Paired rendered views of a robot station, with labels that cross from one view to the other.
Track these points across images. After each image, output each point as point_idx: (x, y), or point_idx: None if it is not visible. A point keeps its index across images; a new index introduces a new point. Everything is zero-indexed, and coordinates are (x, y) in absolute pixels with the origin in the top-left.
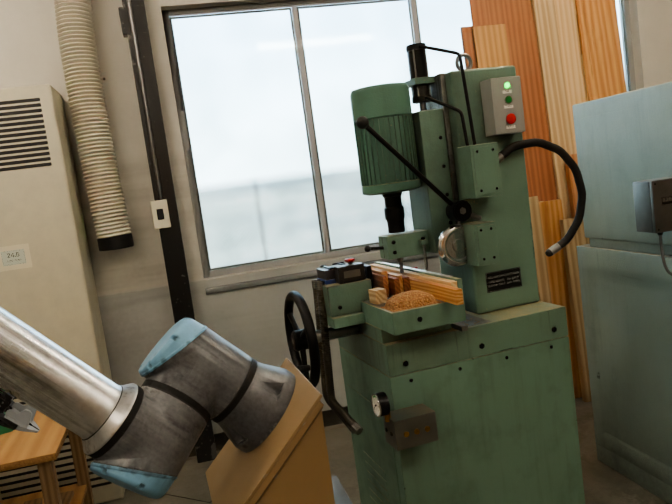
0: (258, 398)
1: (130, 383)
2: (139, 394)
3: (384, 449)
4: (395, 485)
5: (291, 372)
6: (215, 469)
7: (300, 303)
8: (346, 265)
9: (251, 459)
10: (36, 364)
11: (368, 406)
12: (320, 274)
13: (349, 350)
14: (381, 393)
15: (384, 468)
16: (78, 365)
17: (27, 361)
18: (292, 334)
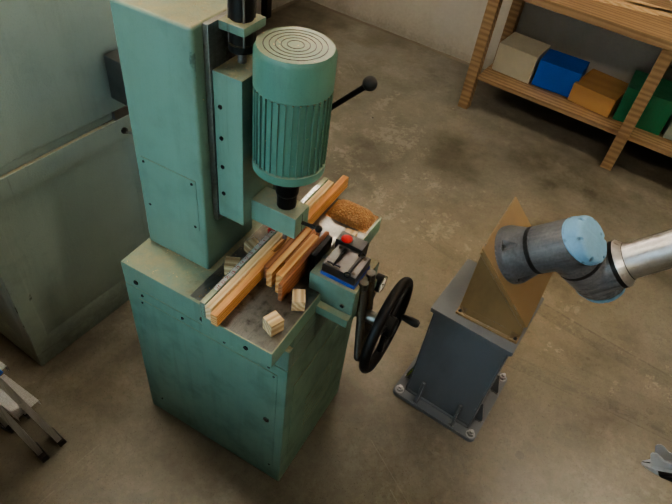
0: None
1: (613, 250)
2: (610, 241)
3: (337, 342)
4: (342, 346)
5: (495, 235)
6: (527, 310)
7: (409, 279)
8: (357, 239)
9: None
10: None
11: (326, 344)
12: (361, 273)
13: (309, 342)
14: (380, 275)
15: (332, 358)
16: (654, 234)
17: None
18: (397, 322)
